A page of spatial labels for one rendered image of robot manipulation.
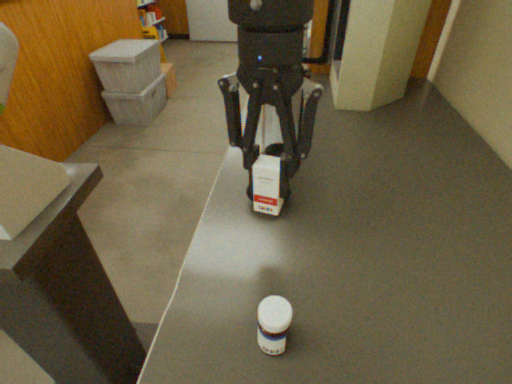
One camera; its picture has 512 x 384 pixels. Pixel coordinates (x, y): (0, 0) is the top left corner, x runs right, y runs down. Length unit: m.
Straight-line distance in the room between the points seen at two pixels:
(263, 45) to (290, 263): 0.35
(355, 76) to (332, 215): 0.53
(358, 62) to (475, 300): 0.71
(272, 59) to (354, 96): 0.73
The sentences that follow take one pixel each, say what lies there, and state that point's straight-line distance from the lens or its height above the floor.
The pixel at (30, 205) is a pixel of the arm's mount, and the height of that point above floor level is 0.97.
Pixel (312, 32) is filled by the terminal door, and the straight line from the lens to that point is 1.33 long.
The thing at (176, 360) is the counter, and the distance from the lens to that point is 0.47.
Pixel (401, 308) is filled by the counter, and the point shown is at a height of 0.94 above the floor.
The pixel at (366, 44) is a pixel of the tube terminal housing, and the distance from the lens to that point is 1.02.
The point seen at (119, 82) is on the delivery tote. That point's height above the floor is 0.43.
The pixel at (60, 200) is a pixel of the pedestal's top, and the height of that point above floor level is 0.94.
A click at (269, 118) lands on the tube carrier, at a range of 0.68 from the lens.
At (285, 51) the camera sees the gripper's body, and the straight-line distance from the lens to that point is 0.36.
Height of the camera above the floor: 1.36
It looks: 38 degrees down
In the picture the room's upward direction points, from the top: straight up
